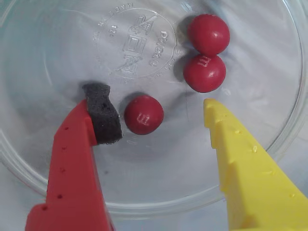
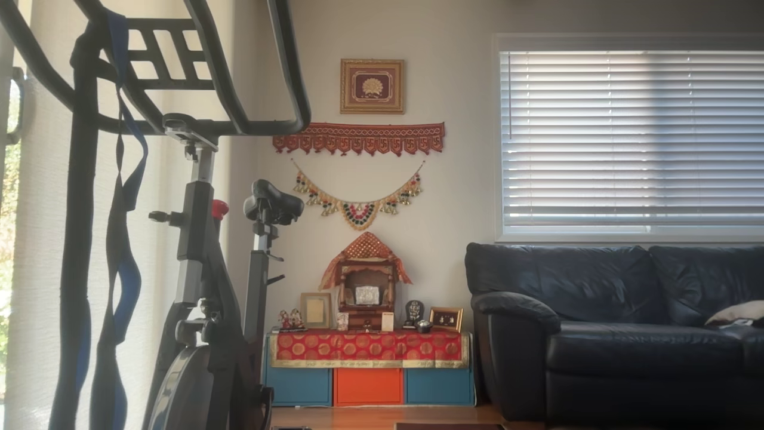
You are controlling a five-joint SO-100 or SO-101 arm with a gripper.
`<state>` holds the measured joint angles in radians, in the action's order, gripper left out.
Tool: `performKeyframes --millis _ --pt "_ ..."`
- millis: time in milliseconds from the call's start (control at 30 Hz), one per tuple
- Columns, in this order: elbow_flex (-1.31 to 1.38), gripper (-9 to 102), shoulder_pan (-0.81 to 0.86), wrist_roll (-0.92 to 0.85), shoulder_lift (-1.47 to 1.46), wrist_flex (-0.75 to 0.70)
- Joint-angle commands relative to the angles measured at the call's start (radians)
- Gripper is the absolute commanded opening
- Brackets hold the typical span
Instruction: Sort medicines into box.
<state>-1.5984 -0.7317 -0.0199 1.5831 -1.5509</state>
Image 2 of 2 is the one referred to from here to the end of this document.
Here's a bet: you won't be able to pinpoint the small gold picture frame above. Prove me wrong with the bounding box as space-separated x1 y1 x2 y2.
429 306 464 333

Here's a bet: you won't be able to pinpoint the beaded garland wall hanging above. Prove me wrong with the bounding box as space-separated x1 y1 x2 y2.
291 159 426 231

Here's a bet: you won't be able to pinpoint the blue black resistance strap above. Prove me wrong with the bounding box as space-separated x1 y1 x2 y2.
49 9 149 430

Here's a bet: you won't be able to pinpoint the red gold canopy cloth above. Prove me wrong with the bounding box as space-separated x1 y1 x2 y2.
318 232 414 291

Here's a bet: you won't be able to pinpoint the beige picture frame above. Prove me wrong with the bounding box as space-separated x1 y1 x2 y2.
300 292 333 329

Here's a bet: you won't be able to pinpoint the small wooden shrine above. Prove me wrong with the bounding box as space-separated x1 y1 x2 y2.
337 260 398 331

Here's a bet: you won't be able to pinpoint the black exercise bike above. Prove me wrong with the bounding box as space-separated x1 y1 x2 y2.
0 0 312 430

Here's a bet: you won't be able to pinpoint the black leather sofa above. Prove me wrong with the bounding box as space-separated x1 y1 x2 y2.
464 242 764 426

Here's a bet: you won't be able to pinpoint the orange storage bin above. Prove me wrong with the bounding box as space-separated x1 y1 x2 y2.
334 367 404 407

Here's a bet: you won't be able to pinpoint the red gold table cloth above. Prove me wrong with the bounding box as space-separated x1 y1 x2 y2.
269 330 471 368

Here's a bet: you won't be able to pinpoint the gold framed wall picture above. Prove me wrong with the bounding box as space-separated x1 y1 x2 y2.
340 59 405 115

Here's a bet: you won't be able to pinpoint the red embroidered wall hanging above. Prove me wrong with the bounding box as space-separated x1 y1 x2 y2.
273 122 446 157

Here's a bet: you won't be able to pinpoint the white window curtain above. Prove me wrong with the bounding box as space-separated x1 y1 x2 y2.
5 0 235 430

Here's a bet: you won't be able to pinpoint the white cushion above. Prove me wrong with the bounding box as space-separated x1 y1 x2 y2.
705 300 764 328

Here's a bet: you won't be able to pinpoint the white window blinds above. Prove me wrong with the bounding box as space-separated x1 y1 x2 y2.
500 51 764 235

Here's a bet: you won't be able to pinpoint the blue storage bin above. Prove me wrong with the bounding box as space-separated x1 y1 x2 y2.
405 367 475 406
266 367 332 407

